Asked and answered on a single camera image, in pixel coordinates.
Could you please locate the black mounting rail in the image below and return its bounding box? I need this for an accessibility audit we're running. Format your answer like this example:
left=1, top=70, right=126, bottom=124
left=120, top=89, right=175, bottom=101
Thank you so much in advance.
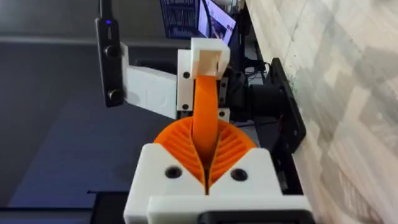
left=254, top=57, right=307, bottom=195

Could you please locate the bright computer monitor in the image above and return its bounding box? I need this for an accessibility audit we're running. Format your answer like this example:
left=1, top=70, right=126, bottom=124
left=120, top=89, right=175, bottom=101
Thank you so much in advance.
left=198, top=0, right=238, bottom=45

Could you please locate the dark blue computer monitor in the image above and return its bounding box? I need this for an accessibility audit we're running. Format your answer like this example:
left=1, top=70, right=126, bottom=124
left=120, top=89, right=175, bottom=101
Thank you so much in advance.
left=159, top=0, right=201, bottom=40

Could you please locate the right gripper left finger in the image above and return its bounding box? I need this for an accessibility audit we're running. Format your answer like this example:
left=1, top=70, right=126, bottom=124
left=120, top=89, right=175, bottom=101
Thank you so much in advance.
left=123, top=116, right=208, bottom=224

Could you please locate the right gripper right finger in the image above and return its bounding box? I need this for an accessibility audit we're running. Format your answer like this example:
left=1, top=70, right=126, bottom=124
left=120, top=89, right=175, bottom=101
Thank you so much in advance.
left=206, top=119, right=284, bottom=197

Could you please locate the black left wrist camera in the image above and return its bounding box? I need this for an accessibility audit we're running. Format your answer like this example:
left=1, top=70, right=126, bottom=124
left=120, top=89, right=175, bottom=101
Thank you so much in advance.
left=95, top=17, right=126, bottom=108

